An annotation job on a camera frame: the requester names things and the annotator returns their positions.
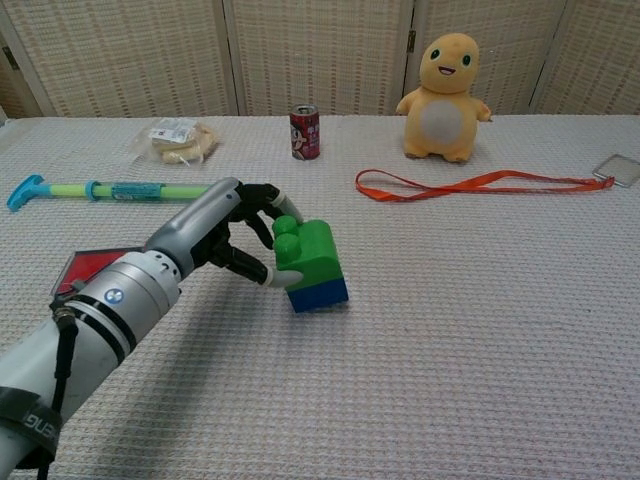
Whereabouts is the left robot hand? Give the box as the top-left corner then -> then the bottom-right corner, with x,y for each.
143,176 -> 306,290

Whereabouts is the green toy block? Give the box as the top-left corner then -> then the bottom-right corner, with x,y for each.
271,215 -> 345,292

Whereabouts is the blue toy block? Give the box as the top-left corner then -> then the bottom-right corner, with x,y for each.
285,277 -> 351,315

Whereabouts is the green blue water pump toy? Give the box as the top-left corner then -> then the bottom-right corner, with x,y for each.
6,174 -> 214,212

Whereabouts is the bagged beige snack pack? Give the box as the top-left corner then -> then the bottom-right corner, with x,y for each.
130,117 -> 222,170

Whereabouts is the red card in clear sleeve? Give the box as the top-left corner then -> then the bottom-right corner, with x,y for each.
51,248 -> 142,302

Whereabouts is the red beverage can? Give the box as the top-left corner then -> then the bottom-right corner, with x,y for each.
289,103 -> 322,161

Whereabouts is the woven folding screen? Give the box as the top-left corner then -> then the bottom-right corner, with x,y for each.
0,0 -> 640,119

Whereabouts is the orange dinosaur plush toy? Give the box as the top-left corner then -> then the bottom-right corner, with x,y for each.
395,32 -> 494,164

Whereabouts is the clear plastic badge holder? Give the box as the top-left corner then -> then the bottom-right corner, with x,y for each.
591,154 -> 640,189

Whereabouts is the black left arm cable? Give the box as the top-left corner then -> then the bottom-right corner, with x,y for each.
34,279 -> 84,480

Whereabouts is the orange lanyard strap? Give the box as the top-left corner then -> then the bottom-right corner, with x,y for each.
355,168 -> 616,203

